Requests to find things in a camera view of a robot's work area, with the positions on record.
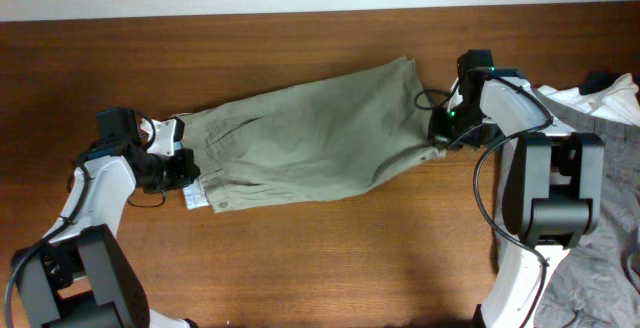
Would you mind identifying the khaki shorts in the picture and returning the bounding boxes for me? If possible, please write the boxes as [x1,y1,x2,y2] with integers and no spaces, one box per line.
[180,57,446,212]

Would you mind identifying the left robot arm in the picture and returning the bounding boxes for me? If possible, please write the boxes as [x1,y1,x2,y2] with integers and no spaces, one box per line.
[4,107,200,328]

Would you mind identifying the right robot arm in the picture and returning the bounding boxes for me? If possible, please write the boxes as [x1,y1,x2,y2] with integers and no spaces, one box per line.
[429,49,604,327]

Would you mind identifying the white garment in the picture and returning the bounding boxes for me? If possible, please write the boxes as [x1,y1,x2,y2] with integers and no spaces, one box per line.
[535,73,639,127]

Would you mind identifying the grey shorts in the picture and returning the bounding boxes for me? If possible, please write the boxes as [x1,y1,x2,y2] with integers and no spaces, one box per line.
[533,86,639,327]

